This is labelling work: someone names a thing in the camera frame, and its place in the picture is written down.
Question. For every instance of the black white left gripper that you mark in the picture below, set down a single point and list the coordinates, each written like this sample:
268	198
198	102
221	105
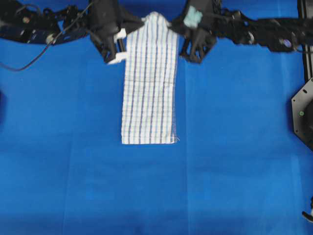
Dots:
107	23

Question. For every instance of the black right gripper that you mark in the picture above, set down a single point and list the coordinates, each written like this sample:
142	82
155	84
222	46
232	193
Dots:
197	25

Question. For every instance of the blue white striped towel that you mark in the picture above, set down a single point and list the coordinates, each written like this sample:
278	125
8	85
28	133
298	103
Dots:
148	110

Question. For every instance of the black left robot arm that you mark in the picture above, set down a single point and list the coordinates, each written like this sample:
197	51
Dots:
27	24

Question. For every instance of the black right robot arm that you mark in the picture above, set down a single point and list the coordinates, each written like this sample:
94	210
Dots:
276	34

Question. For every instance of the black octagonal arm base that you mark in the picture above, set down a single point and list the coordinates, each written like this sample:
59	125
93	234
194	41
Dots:
302	114

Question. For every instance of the black clip at edge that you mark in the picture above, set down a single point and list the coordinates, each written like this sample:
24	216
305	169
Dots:
309	216

